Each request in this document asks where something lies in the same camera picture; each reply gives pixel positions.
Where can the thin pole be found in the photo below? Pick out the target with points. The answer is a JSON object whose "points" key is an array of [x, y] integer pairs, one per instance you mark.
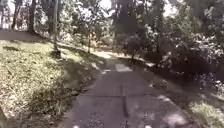
{"points": [[55, 26]]}

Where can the grey concrete slab path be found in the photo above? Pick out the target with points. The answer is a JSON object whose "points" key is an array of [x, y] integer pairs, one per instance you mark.
{"points": [[110, 100]]}

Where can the dark green bushes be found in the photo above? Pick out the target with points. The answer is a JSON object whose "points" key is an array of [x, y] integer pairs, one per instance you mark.
{"points": [[186, 50]]}

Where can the grass verge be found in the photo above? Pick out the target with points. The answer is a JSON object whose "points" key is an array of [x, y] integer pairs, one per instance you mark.
{"points": [[206, 111]]}

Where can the wood of trees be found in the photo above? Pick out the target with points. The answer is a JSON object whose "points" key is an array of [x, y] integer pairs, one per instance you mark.
{"points": [[90, 20]]}

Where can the robot's own part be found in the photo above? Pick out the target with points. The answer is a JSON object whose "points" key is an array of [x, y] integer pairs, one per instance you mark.
{"points": [[76, 126], [148, 126]]}

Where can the grass slope with leaves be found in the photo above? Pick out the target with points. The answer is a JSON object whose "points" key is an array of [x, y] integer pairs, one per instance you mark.
{"points": [[30, 70]]}

